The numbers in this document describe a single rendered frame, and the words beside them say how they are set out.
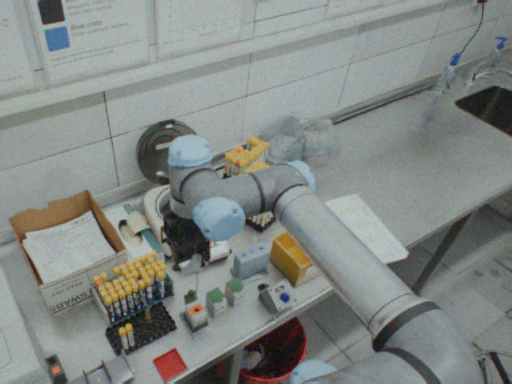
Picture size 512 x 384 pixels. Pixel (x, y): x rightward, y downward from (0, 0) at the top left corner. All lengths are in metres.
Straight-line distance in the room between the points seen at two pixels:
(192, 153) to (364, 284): 0.34
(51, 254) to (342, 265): 0.94
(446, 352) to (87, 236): 1.08
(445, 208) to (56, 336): 1.37
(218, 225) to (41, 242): 0.82
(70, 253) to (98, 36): 0.60
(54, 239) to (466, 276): 2.26
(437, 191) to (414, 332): 1.33
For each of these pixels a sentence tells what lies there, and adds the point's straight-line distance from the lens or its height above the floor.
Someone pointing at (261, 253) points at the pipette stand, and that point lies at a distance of 1.27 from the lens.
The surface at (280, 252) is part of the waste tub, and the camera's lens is 1.32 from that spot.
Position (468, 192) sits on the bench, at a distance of 1.90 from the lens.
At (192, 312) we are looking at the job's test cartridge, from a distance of 1.17.
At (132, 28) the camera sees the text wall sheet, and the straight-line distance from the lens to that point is 1.28.
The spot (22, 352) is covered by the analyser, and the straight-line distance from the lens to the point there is 0.92.
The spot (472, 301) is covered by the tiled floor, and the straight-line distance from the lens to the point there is 2.78.
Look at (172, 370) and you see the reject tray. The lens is 1.17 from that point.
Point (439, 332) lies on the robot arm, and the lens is 0.55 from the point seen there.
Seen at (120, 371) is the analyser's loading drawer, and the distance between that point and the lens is 1.14.
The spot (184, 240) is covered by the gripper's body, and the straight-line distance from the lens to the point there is 0.88.
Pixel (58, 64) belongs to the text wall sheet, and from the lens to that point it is 1.24.
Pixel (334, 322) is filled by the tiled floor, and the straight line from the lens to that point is 2.37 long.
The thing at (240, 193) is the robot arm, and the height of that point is 1.47.
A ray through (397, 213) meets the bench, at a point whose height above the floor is 0.87.
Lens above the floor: 1.94
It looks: 46 degrees down
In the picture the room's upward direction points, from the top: 4 degrees clockwise
